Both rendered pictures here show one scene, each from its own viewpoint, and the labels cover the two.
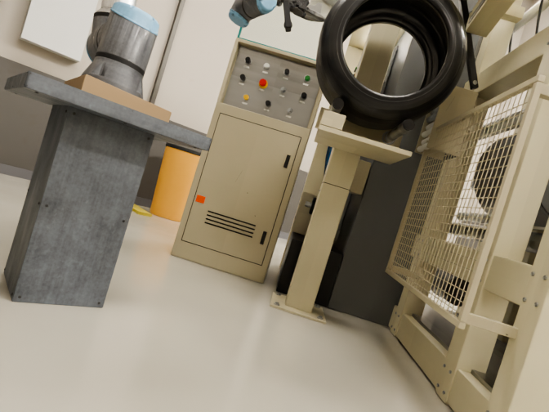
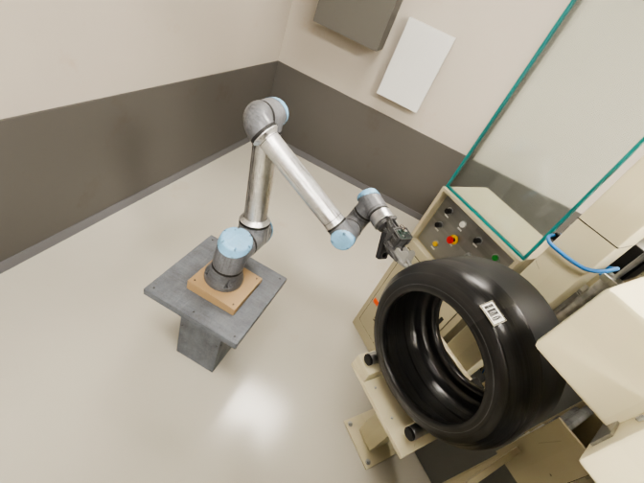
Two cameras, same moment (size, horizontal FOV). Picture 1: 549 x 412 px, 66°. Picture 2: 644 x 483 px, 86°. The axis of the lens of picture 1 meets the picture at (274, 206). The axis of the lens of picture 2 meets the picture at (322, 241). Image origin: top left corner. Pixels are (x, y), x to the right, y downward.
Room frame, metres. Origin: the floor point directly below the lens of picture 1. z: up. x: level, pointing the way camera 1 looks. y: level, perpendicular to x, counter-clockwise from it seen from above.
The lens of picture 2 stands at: (0.81, -0.47, 1.99)
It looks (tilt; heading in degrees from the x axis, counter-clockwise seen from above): 38 degrees down; 45
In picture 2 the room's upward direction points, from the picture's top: 25 degrees clockwise
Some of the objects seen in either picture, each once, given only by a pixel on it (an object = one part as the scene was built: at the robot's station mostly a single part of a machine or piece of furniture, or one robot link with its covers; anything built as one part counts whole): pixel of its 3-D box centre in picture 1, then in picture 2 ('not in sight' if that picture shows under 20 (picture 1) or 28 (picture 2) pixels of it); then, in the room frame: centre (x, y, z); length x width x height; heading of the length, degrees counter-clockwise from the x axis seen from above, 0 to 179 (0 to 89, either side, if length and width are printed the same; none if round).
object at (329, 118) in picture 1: (329, 127); (394, 356); (1.82, -0.12, 0.83); 0.36 x 0.09 x 0.06; 178
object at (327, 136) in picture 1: (358, 145); (408, 392); (1.81, -0.26, 0.80); 0.37 x 0.36 x 0.02; 88
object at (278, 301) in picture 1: (297, 306); (373, 435); (2.07, -0.25, 0.01); 0.27 x 0.27 x 0.02; 88
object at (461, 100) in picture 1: (444, 123); (557, 448); (2.02, -0.65, 1.05); 0.20 x 0.15 x 0.30; 178
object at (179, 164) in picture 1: (178, 183); not in sight; (4.02, 0.93, 0.33); 0.43 x 0.42 x 0.66; 128
